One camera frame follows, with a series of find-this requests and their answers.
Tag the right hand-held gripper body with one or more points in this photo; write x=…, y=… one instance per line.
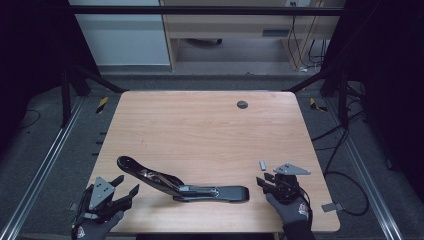
x=288, y=186

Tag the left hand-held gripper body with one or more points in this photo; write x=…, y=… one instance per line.
x=101, y=195

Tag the grey strip of staples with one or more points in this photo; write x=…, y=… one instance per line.
x=262, y=165

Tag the black stapler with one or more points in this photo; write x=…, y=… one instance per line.
x=156, y=180

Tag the person's right hand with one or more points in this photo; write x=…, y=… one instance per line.
x=293, y=213

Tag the person's left hand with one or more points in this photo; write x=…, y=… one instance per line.
x=93, y=230

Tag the grey tape tab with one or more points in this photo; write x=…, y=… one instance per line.
x=331, y=207

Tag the grey round table grommet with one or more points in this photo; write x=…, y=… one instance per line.
x=242, y=104

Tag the yellow black warning tape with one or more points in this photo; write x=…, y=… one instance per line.
x=102, y=105
x=315, y=105

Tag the white cabinet panel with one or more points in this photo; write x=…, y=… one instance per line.
x=123, y=40

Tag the black curtain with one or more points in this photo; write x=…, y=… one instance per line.
x=33, y=50
x=390, y=66

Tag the aluminium floor rail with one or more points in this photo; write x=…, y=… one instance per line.
x=43, y=166
x=366, y=166

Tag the black metal frame stand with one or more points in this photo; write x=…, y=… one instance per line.
x=341, y=96
x=66, y=96

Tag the black horizontal frame bar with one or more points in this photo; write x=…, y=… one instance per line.
x=200, y=10

